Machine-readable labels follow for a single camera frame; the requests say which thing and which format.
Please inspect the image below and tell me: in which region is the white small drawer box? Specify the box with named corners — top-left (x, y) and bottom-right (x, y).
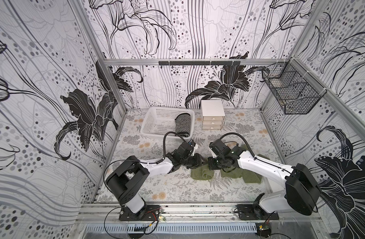
top-left (201, 100), bottom-right (225, 130)

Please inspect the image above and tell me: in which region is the white slotted cable duct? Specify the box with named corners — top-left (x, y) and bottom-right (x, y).
top-left (85, 223), bottom-right (257, 234)

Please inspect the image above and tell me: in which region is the black wire wall basket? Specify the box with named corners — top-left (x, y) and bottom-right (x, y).
top-left (262, 62), bottom-right (326, 115)

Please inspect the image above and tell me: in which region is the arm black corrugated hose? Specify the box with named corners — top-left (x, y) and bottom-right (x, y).
top-left (155, 131), bottom-right (187, 164)
top-left (219, 132), bottom-right (256, 157)

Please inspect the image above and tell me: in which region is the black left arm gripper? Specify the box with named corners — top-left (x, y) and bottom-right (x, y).
top-left (179, 152), bottom-right (208, 169)

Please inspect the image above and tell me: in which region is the small black electronics box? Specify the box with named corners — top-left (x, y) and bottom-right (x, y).
top-left (256, 223), bottom-right (272, 239)

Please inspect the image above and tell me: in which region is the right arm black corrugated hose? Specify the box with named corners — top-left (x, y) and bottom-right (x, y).
top-left (219, 132), bottom-right (256, 157)

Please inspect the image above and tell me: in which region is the black white patterned knit scarf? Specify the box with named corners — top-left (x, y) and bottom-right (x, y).
top-left (174, 112), bottom-right (191, 137)

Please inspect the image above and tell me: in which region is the black hook rail on wall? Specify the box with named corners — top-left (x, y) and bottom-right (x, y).
top-left (158, 60), bottom-right (241, 66)

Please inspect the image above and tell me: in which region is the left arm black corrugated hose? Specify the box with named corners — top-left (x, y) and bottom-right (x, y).
top-left (155, 131), bottom-right (187, 164)

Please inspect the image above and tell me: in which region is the white plastic perforated basket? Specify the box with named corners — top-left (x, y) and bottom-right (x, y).
top-left (140, 107), bottom-right (195, 141)

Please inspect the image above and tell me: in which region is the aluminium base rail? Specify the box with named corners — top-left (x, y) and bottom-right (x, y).
top-left (80, 203), bottom-right (323, 223)

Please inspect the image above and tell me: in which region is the green knit scarf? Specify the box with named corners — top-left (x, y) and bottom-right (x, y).
top-left (186, 153), bottom-right (262, 184)

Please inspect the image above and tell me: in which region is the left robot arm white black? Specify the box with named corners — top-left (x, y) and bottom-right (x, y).
top-left (104, 141), bottom-right (204, 221)

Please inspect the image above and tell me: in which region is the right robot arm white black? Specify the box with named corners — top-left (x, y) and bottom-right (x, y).
top-left (208, 139), bottom-right (321, 220)

